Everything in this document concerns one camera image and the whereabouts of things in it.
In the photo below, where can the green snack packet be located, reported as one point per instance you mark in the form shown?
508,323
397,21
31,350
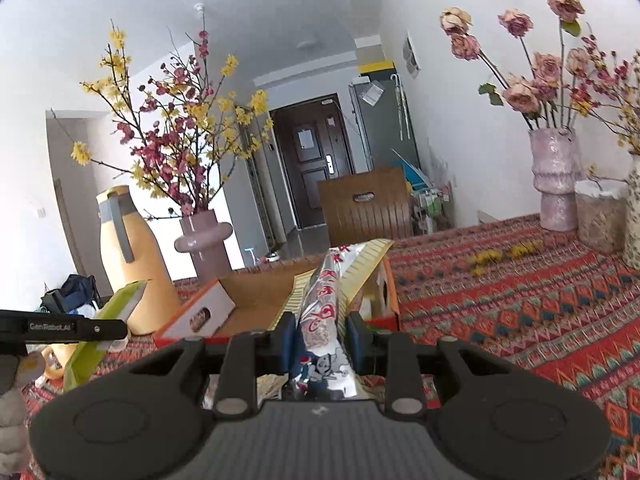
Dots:
87,365

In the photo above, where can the yellow thermos jug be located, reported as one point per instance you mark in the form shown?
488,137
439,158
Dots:
145,270

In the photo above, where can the fallen yellow flower petals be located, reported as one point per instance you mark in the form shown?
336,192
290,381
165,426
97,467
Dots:
482,258

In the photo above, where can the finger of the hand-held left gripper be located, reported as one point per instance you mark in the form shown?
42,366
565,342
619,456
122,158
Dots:
60,327

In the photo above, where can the pale speckled vase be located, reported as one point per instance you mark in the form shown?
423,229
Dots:
632,210

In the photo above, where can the pink textured vase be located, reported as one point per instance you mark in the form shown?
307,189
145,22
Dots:
555,185

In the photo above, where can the dried pink roses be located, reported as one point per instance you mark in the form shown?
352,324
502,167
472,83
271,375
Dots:
522,92

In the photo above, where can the storage cart with bottles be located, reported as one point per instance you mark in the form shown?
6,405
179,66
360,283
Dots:
430,210

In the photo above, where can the wooden chair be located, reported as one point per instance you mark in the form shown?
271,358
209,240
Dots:
365,220

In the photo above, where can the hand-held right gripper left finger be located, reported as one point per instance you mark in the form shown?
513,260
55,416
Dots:
288,342

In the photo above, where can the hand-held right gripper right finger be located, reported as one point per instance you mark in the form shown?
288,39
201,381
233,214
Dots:
356,342

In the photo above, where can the beige paper cup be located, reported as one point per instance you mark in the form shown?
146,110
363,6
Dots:
25,370

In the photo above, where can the white umbrella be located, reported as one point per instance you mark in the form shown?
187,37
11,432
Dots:
401,110

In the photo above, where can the patterned red tablecloth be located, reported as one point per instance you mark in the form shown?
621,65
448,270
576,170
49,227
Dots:
500,310

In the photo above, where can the black bag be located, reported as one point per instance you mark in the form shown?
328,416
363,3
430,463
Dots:
75,287

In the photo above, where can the grey refrigerator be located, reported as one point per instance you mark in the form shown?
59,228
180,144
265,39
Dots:
385,130

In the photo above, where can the red and yellow blossom twigs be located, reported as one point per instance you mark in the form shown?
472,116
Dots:
615,75

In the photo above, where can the red cardboard box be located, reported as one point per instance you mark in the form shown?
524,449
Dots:
255,300

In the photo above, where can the pale ribbed object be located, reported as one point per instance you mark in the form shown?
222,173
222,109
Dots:
12,430

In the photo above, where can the long silver snack packet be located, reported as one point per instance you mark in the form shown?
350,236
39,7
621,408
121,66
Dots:
320,310

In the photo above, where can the clear glass jar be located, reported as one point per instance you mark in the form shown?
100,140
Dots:
600,220

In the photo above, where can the dark entrance door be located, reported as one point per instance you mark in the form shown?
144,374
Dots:
310,160

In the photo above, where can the yellow and red flower branches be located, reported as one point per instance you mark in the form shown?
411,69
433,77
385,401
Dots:
170,140

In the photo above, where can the yellow box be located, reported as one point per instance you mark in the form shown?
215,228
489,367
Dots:
377,66

